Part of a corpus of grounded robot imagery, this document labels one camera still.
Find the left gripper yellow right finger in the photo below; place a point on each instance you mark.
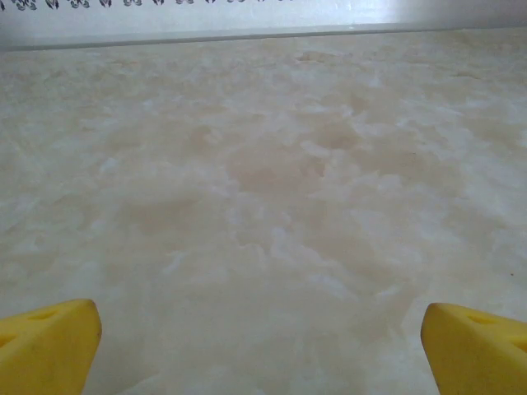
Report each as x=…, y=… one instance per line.
x=477, y=354

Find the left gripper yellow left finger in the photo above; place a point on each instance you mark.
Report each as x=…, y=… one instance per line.
x=45, y=349

